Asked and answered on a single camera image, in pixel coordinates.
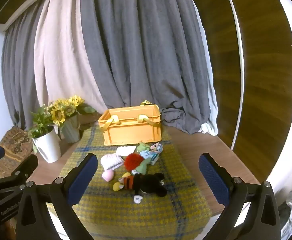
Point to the pale pink curtain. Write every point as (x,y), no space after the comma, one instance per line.
(61,55)

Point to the grey curtain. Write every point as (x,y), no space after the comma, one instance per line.
(136,42)
(18,67)

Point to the white ribbed cloth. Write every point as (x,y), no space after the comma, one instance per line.
(126,151)

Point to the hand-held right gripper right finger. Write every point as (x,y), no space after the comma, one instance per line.
(213,181)

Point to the white sheer curtain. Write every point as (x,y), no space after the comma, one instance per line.
(212,122)

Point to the yellow plastic crate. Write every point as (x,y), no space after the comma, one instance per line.
(133,130)

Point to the white knitted hat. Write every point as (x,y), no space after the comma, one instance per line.
(112,162)

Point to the pink heart plush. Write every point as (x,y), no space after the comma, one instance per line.
(108,175)

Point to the red pom-pom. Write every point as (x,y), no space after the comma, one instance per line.
(133,162)

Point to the light blue soft toy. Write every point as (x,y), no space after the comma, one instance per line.
(148,156)

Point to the white plant pot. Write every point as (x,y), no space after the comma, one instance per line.
(48,147)

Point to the brown woven basket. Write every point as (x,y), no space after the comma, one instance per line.
(12,146)

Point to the black mouse plush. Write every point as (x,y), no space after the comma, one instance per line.
(148,183)

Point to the green plush toy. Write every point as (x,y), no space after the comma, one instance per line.
(142,167)

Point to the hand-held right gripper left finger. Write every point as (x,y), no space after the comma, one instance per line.
(82,180)

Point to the patterned fabric pouch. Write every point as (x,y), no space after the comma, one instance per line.
(157,147)

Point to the striped bee plush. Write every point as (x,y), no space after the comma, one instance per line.
(126,182)

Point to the green ribbed vase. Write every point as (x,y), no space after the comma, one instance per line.
(71,130)

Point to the green potted plant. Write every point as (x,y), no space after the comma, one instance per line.
(41,121)

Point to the yellow plaid blanket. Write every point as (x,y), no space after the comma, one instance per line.
(141,217)

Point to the artificial sunflower bouquet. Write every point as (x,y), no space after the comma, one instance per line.
(58,112)

